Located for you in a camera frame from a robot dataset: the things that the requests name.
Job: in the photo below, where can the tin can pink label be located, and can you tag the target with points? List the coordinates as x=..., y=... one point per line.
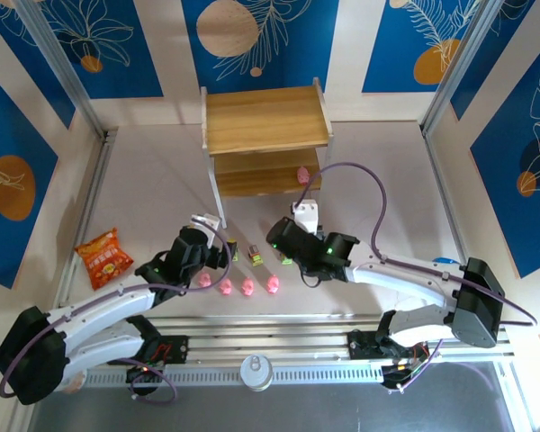
x=80, y=381

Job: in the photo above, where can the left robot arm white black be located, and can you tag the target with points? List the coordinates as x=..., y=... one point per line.
x=99, y=310

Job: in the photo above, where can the orange snack chips bag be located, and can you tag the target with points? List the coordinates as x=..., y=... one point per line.
x=103, y=261

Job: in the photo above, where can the green toy truck grey box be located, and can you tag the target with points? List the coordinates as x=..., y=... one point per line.
x=254, y=257

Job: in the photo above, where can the green toy truck orange top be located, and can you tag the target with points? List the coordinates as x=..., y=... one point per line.
x=286, y=261

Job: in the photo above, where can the silver tin can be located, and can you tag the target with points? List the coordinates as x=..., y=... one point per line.
x=256, y=371

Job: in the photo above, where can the aluminium table edge rail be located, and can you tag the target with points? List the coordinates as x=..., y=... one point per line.
x=91, y=202
x=447, y=202

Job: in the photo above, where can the wooden two-tier shelf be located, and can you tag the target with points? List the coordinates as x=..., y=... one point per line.
x=261, y=117

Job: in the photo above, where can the pink plastic toy pig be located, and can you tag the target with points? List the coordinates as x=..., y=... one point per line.
x=204, y=280
x=303, y=174
x=225, y=286
x=273, y=283
x=248, y=285

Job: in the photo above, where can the short aluminium frame post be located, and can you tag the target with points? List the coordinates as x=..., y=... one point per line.
x=20, y=423
x=518, y=405

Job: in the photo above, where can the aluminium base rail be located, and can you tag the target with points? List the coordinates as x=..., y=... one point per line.
x=261, y=335

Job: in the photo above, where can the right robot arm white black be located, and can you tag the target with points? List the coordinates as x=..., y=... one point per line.
x=409, y=274

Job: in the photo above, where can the green toy truck pink top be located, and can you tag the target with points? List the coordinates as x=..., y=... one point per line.
x=235, y=257

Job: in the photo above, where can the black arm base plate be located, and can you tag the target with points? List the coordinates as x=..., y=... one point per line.
x=177, y=348
x=357, y=346

